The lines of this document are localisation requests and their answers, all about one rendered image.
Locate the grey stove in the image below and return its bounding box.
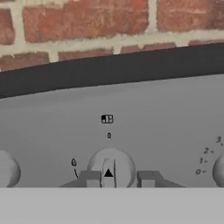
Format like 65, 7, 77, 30
0, 42, 224, 189

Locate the plain grey stove knob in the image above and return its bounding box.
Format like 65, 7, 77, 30
0, 150, 22, 188
212, 154, 224, 188

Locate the grey knob with black triangle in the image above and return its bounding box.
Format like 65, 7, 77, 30
87, 147, 137, 188

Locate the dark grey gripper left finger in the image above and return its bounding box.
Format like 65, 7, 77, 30
59, 170, 102, 188

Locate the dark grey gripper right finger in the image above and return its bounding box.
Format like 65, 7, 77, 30
136, 170, 186, 188

